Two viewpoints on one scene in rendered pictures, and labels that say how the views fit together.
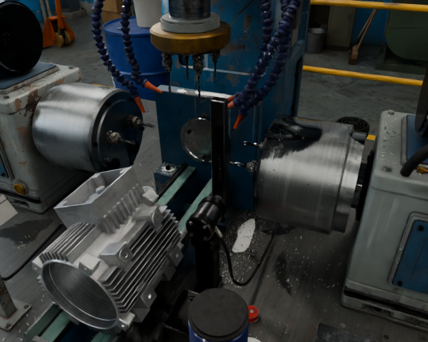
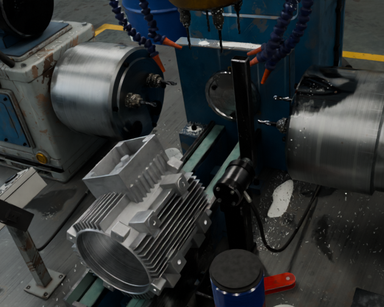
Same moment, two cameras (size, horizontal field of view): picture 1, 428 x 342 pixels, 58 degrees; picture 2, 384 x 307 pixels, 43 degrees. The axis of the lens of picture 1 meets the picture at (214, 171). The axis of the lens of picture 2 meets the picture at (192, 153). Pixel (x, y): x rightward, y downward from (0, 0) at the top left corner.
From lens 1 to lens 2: 0.16 m
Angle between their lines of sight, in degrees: 9
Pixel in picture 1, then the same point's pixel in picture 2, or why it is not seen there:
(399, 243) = not seen: outside the picture
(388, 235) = not seen: outside the picture
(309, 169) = (342, 126)
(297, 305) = (338, 272)
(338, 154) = (375, 108)
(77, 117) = (95, 81)
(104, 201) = (130, 170)
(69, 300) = (103, 267)
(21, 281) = (53, 252)
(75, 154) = (96, 120)
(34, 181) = (56, 150)
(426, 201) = not seen: outside the picture
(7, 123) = (26, 92)
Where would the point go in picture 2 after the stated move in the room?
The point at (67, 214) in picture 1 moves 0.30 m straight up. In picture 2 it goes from (96, 185) to (41, 27)
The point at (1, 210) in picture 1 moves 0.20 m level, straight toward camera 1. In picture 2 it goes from (32, 183) to (64, 242)
